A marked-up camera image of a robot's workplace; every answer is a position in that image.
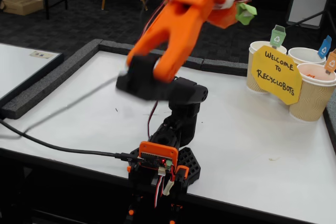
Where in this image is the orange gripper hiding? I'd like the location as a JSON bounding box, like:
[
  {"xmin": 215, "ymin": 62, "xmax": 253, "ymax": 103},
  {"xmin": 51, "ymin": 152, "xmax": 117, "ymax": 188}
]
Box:
[{"xmin": 208, "ymin": 0, "xmax": 250, "ymax": 30}]

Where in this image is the green paper ball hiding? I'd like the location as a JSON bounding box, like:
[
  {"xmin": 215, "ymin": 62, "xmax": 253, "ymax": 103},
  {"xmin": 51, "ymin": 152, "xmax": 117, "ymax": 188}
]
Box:
[{"xmin": 235, "ymin": 2, "xmax": 258, "ymax": 26}]

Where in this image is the black robot base with clamp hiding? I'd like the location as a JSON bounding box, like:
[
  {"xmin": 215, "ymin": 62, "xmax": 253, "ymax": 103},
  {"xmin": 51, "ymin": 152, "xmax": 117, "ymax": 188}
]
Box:
[{"xmin": 125, "ymin": 140, "xmax": 202, "ymax": 224}]

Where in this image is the green recycling bin label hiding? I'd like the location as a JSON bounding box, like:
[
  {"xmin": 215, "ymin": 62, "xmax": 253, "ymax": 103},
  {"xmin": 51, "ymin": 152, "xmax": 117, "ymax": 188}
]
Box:
[{"xmin": 269, "ymin": 24, "xmax": 287, "ymax": 50}]

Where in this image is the short dark grey foam strip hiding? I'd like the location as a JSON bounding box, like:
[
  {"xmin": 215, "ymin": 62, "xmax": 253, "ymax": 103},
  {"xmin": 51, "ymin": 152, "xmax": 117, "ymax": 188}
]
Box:
[{"xmin": 201, "ymin": 58, "xmax": 249, "ymax": 77}]

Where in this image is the paper cup with green label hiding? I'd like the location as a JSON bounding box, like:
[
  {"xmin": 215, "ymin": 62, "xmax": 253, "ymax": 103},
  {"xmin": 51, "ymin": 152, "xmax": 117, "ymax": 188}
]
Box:
[{"xmin": 246, "ymin": 40, "xmax": 288, "ymax": 94}]

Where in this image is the yellow handwritten welcome sign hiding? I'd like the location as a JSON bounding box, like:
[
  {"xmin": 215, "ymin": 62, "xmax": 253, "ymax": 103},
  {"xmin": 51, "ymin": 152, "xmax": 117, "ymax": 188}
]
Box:
[{"xmin": 250, "ymin": 45, "xmax": 303, "ymax": 105}]

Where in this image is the paper cup with blue label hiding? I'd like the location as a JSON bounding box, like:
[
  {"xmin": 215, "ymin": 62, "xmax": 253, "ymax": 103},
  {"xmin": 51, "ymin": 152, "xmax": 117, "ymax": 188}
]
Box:
[{"xmin": 287, "ymin": 47, "xmax": 328, "ymax": 65}]

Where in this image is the blue recycling bin label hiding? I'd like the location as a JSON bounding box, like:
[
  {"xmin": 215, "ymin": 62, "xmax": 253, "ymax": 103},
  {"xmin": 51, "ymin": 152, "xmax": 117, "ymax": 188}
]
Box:
[{"xmin": 317, "ymin": 35, "xmax": 333, "ymax": 59}]

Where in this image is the orange recycling bin label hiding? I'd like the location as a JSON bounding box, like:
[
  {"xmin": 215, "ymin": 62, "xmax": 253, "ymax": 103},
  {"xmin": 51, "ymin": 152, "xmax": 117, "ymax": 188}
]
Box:
[{"xmin": 323, "ymin": 47, "xmax": 336, "ymax": 75}]

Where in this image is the paper cup with orange label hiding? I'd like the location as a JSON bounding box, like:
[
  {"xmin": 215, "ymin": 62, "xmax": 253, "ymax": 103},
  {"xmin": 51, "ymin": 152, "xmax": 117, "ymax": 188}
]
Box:
[{"xmin": 288, "ymin": 62, "xmax": 336, "ymax": 122}]

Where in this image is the orange controller board housing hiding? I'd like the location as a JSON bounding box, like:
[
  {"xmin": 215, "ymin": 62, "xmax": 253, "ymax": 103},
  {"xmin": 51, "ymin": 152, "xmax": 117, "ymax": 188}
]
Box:
[{"xmin": 138, "ymin": 141, "xmax": 179, "ymax": 168}]

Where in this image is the white tape label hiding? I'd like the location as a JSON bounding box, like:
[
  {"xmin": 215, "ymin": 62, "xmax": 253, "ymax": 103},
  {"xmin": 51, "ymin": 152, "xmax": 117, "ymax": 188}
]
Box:
[{"xmin": 29, "ymin": 50, "xmax": 55, "ymax": 59}]

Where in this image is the long dark grey foam strip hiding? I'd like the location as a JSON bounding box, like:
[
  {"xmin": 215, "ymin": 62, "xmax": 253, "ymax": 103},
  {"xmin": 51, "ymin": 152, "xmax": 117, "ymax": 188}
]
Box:
[{"xmin": 1, "ymin": 39, "xmax": 103, "ymax": 120}]

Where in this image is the cardboard box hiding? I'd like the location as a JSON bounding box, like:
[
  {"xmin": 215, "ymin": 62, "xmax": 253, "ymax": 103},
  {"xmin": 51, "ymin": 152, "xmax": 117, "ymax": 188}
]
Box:
[{"xmin": 0, "ymin": 0, "xmax": 45, "ymax": 16}]

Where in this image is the black framed whiteboard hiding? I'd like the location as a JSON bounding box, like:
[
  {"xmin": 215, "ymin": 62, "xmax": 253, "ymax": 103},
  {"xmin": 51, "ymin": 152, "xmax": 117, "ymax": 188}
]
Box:
[{"xmin": 0, "ymin": 42, "xmax": 65, "ymax": 108}]

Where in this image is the tricolour servo cable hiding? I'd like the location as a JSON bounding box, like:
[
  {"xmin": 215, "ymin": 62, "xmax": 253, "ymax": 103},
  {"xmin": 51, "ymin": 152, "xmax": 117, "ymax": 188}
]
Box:
[
  {"xmin": 146, "ymin": 100, "xmax": 159, "ymax": 139},
  {"xmin": 153, "ymin": 167, "xmax": 175, "ymax": 208}
]

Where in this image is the black camera cable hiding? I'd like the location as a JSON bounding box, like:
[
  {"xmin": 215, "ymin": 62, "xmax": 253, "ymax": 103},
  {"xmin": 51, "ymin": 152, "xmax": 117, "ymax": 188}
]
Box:
[{"xmin": 22, "ymin": 0, "xmax": 174, "ymax": 134}]

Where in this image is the black USB controller cable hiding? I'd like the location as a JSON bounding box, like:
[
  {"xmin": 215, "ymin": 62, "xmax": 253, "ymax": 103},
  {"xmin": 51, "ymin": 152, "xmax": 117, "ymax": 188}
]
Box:
[{"xmin": 0, "ymin": 119, "xmax": 144, "ymax": 163}]

